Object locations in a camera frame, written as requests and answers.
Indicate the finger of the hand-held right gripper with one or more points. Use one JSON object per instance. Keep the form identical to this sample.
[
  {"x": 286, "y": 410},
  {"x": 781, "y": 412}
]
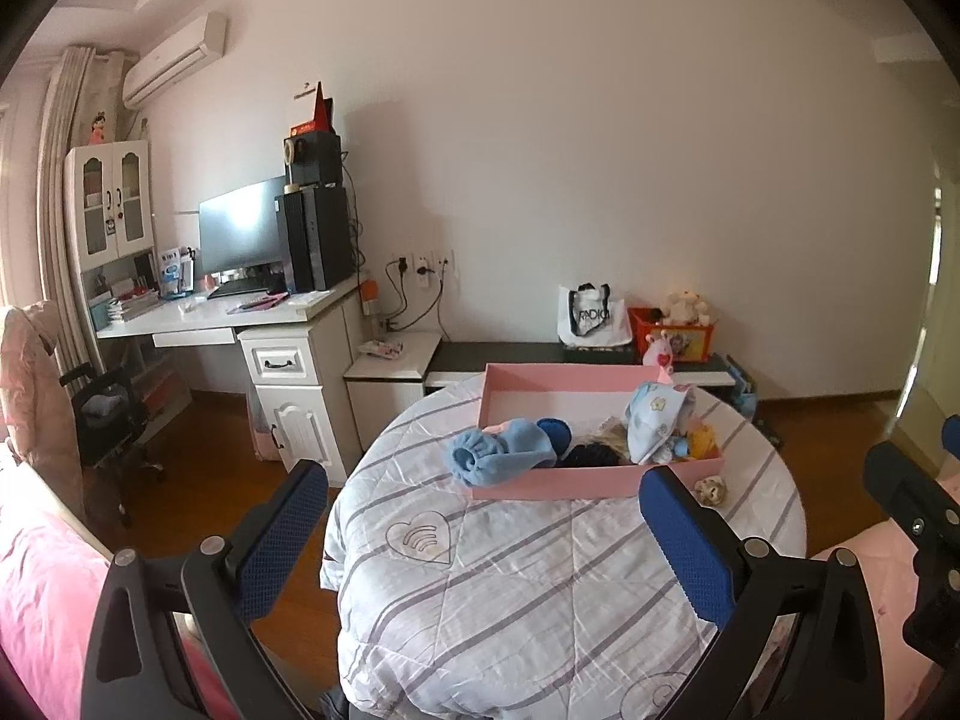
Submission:
[
  {"x": 896, "y": 484},
  {"x": 953, "y": 436}
]

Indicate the light blue fuzzy cloth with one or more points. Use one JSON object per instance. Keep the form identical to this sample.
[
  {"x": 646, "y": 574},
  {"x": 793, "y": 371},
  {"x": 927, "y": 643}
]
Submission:
[{"x": 499, "y": 454}]

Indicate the pink coat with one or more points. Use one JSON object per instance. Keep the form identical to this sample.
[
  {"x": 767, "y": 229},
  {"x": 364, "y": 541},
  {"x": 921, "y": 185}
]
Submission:
[{"x": 30, "y": 390}]

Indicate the black keyboard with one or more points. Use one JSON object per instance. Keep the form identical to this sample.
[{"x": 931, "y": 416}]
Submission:
[{"x": 240, "y": 287}]

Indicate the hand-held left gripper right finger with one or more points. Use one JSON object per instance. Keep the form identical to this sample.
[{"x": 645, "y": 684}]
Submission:
[{"x": 686, "y": 547}]

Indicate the beige curtain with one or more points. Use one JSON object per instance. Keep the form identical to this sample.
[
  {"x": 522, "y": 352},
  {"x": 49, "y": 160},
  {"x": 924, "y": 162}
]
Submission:
[{"x": 64, "y": 165}]

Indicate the stack of books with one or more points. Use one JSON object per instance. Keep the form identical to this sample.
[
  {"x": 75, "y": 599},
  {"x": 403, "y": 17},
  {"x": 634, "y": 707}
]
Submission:
[{"x": 131, "y": 309}]

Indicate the white papers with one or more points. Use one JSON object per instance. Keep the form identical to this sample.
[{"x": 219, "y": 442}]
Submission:
[{"x": 309, "y": 298}]

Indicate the royal blue baby sock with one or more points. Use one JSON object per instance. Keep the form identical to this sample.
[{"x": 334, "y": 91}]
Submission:
[{"x": 556, "y": 431}]

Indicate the round table, striped cover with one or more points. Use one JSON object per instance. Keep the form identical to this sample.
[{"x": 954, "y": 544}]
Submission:
[{"x": 525, "y": 600}]

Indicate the white nightstand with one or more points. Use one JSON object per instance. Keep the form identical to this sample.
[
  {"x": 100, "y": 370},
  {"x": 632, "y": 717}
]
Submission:
[{"x": 386, "y": 390}]

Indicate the pink bed blanket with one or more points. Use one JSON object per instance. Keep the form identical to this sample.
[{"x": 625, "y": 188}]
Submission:
[{"x": 37, "y": 592}]

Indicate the beige knitted item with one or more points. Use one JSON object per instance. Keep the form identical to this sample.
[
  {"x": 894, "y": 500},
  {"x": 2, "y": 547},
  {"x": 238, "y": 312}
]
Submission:
[{"x": 611, "y": 435}]

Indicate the red gift bag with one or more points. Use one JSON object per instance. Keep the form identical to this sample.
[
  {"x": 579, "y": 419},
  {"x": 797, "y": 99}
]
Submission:
[{"x": 322, "y": 112}]

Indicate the red toy box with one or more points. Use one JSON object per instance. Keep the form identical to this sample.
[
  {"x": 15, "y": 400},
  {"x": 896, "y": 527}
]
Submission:
[{"x": 686, "y": 341}]

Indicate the black office chair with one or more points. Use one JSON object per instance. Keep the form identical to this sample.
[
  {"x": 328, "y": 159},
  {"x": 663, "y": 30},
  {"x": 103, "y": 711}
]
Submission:
[{"x": 105, "y": 427}]

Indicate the black low bench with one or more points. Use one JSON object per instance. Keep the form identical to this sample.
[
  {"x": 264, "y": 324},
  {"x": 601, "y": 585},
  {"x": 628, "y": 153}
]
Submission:
[{"x": 510, "y": 354}]

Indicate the white glass-door cabinet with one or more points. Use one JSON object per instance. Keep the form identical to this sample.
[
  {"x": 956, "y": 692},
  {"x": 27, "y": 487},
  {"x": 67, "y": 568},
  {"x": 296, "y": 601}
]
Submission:
[{"x": 109, "y": 202}]

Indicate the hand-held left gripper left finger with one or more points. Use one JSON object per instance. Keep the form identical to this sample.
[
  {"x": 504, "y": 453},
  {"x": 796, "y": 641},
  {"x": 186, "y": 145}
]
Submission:
[{"x": 281, "y": 536}]

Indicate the white air conditioner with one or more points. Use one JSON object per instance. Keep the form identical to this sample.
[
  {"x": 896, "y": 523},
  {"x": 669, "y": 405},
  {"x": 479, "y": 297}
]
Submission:
[{"x": 176, "y": 60}]

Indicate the small pink doll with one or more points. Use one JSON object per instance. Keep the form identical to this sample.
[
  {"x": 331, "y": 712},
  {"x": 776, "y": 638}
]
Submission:
[{"x": 98, "y": 129}]

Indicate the black computer monitor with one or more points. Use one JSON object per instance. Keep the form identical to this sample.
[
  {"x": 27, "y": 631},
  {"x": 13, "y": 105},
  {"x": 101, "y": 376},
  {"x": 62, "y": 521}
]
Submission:
[{"x": 240, "y": 225}]

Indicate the small blue toy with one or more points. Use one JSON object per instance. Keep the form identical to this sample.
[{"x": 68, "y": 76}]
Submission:
[{"x": 680, "y": 448}]

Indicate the white printed baby cloth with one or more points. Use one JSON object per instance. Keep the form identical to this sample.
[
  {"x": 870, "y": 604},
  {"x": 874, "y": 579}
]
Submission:
[{"x": 656, "y": 420}]

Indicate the dark navy knit hat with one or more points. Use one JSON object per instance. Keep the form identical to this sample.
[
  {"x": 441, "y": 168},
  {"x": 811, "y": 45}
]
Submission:
[{"x": 591, "y": 456}]

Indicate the white tote bag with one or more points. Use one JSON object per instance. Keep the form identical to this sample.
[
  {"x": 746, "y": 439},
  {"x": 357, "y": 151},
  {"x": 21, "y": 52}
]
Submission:
[{"x": 592, "y": 319}]

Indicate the yellow knit item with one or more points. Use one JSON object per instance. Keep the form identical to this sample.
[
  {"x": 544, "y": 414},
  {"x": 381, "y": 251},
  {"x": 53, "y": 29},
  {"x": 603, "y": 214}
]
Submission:
[{"x": 703, "y": 441}]

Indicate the pink cardboard box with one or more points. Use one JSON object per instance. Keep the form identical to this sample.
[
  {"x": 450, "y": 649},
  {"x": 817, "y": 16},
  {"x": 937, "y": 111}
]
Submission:
[{"x": 570, "y": 481}]

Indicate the pink plush toy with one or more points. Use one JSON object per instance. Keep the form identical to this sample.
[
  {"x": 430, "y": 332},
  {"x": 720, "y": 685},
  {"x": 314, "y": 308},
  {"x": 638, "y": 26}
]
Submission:
[{"x": 660, "y": 352}]

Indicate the black speaker box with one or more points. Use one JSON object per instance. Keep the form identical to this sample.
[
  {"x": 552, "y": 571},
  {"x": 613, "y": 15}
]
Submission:
[{"x": 315, "y": 159}]

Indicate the white plush toy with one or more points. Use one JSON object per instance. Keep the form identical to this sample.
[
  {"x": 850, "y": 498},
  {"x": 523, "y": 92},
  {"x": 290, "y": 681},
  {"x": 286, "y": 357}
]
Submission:
[{"x": 684, "y": 307}]

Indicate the blue and white box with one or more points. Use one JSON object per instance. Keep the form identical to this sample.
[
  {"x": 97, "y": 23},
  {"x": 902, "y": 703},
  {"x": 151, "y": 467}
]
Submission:
[{"x": 174, "y": 271}]

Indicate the orange bottle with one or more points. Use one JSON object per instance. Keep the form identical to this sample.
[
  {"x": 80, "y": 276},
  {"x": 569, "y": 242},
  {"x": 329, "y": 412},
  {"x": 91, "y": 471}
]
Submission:
[{"x": 368, "y": 296}]

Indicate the patterned pouch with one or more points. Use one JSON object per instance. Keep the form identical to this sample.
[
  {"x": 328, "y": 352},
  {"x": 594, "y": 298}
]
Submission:
[{"x": 381, "y": 349}]

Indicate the pink notebook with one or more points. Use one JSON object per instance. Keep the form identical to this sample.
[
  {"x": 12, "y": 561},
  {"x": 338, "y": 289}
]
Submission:
[{"x": 257, "y": 303}]

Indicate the black computer tower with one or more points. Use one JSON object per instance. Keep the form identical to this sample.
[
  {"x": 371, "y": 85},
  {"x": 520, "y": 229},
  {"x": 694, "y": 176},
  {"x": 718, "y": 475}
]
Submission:
[{"x": 319, "y": 240}]

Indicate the pink bed sheet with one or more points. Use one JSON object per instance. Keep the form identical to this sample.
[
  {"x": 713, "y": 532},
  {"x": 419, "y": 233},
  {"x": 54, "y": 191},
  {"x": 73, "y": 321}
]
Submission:
[{"x": 892, "y": 600}]

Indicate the white desk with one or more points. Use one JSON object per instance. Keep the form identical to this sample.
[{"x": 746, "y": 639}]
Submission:
[{"x": 300, "y": 360}]

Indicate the blue carton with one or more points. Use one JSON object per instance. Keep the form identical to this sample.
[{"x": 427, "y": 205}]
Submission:
[{"x": 741, "y": 384}]

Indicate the wall socket row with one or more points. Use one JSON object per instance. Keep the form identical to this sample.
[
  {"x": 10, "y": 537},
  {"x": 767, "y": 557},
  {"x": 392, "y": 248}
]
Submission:
[{"x": 425, "y": 265}]

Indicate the black floor object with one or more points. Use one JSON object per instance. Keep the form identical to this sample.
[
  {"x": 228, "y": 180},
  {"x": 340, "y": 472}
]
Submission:
[{"x": 769, "y": 431}]

